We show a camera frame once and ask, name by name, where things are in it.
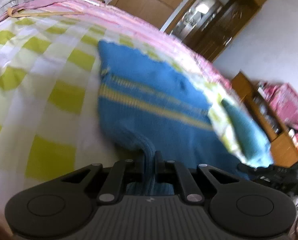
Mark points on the dark brown door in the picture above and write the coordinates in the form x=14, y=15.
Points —
x=216, y=27

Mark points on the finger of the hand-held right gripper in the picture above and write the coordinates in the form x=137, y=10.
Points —
x=246, y=168

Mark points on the light blue fuzzy garment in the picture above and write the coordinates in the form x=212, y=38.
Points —
x=249, y=135

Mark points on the pink items on cabinet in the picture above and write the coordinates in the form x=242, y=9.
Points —
x=286, y=100

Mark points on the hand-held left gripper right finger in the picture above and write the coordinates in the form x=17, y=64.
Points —
x=182, y=180

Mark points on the blue striped knit sweater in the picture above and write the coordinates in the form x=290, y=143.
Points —
x=151, y=100

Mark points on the wooden side cabinet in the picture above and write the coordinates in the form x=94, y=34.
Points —
x=269, y=115

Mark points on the pink striped quilt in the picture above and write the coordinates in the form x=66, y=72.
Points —
x=139, y=27

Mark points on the yellow white checkered bedsheet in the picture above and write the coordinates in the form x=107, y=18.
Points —
x=43, y=87

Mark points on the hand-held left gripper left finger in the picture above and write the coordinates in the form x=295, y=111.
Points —
x=118, y=177

